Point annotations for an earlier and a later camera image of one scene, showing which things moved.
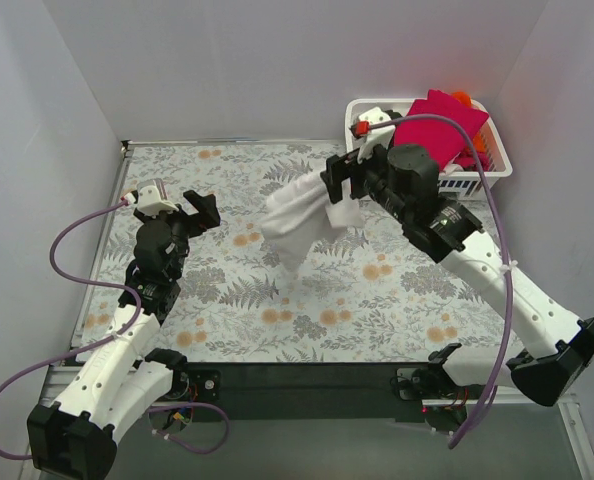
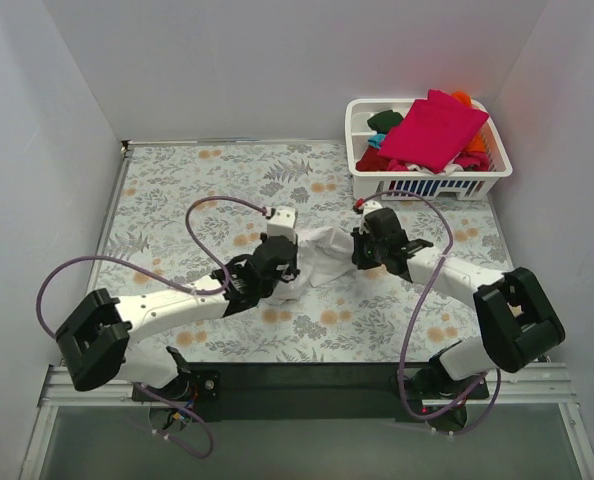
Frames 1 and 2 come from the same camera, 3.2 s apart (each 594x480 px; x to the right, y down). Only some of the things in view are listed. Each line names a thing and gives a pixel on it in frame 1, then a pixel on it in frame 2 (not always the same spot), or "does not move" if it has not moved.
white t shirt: x=298 y=215 -> x=322 y=254
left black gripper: x=188 y=220 -> x=287 y=265
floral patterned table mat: x=362 y=297 does not move
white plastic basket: x=465 y=183 does not move
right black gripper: x=345 y=172 -> x=359 y=251
